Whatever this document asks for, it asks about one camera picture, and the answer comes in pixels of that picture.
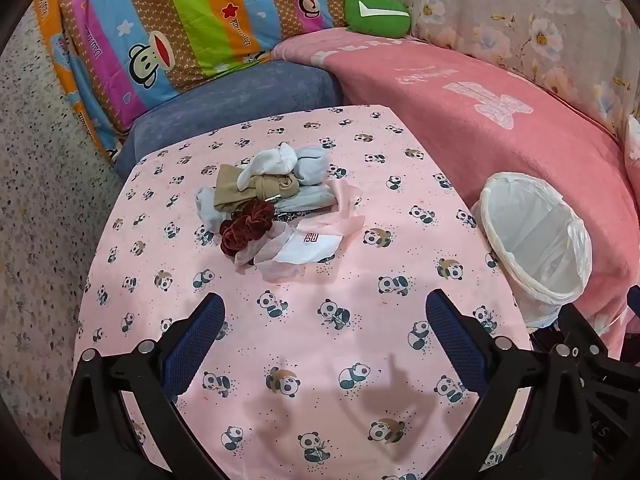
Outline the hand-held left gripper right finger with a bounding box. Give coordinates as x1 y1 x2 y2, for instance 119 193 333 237
425 289 599 480

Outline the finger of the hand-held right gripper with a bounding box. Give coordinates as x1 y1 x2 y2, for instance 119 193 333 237
559 302 623 361

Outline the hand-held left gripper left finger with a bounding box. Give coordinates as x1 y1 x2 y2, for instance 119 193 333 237
62 292 227 480

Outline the white lined trash bin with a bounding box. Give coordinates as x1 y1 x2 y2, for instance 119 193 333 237
467 171 593 328

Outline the white paper card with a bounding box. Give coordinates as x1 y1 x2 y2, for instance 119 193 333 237
277 230 346 265

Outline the tan knotted headband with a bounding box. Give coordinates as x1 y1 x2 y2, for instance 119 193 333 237
214 164 301 213

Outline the pink plastic wrapper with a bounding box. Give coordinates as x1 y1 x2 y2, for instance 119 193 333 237
232 180 368 283

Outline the dark red velvet scrunchie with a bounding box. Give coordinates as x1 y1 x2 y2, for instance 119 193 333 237
219 200 275 257

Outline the grey sock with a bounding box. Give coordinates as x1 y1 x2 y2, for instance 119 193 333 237
196 186 226 228
272 184 338 213

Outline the white sock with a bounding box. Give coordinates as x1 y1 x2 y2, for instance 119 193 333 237
235 142 301 191

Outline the light blue sock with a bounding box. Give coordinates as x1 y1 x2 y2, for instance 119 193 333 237
290 146 331 188

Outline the pink panda print tablecloth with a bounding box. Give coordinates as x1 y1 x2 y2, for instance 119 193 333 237
72 104 533 480

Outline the pink blanket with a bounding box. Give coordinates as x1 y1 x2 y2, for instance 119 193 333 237
270 27 640 361

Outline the blue grey sofa cushion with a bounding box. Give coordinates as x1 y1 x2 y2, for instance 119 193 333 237
112 57 346 181

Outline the green cushion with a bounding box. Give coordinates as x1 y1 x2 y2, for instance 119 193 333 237
344 0 412 40

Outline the striped monkey print quilt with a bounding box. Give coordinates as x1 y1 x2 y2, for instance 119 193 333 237
32 0 358 161

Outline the floral print cloth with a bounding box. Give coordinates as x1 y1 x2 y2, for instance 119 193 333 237
350 0 640 136

